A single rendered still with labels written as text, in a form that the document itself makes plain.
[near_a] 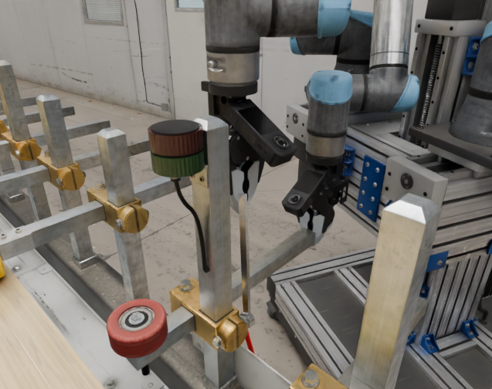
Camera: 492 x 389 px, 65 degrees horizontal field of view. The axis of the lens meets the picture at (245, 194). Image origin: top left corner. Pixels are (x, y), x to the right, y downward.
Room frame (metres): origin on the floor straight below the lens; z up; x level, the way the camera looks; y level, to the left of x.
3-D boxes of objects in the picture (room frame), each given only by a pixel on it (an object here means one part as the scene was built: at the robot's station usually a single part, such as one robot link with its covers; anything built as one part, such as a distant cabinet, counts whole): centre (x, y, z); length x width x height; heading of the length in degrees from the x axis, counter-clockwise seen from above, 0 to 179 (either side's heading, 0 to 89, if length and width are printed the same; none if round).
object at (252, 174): (0.58, 0.01, 1.02); 0.06 x 0.03 x 0.09; 46
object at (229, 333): (0.46, 0.06, 0.85); 0.13 x 0.06 x 0.05; 46
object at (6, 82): (0.96, 0.59, 0.93); 0.03 x 0.03 x 0.48; 46
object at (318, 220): (0.71, -0.17, 0.86); 0.06 x 0.03 x 0.09; 136
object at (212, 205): (0.45, 0.04, 0.93); 0.03 x 0.03 x 0.48; 46
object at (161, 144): (0.41, 0.08, 1.16); 0.06 x 0.06 x 0.02
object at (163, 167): (0.41, 0.08, 1.14); 0.06 x 0.06 x 0.02
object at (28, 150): (0.98, 0.60, 0.95); 0.13 x 0.06 x 0.05; 46
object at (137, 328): (0.39, 0.15, 0.85); 0.08 x 0.08 x 0.11
